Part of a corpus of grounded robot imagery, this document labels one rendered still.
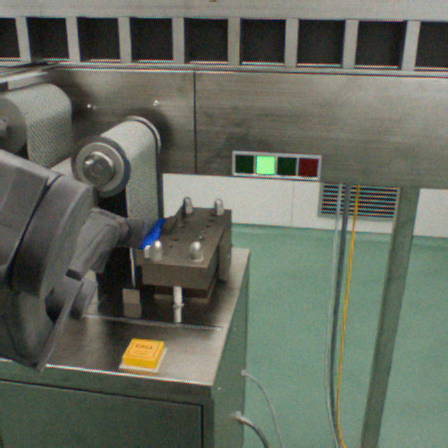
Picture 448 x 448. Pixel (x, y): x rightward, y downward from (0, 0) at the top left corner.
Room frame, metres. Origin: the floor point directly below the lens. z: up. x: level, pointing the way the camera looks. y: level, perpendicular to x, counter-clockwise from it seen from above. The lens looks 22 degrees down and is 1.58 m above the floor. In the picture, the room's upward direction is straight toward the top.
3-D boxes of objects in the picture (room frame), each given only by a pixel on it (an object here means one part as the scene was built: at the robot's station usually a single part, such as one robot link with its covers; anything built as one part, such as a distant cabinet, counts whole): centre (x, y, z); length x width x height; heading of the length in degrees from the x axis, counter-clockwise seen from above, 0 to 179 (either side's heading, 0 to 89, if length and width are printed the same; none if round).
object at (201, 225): (1.31, 0.08, 1.00); 0.40 x 0.16 x 0.06; 171
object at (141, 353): (0.92, 0.16, 0.91); 0.07 x 0.07 x 0.02; 81
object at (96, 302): (1.14, 0.33, 1.05); 0.06 x 0.05 x 0.31; 171
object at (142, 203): (1.29, 0.21, 1.11); 0.23 x 0.01 x 0.18; 171
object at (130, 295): (1.29, 0.20, 0.92); 0.28 x 0.04 x 0.04; 171
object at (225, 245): (1.31, -0.01, 0.96); 0.10 x 0.03 x 0.11; 171
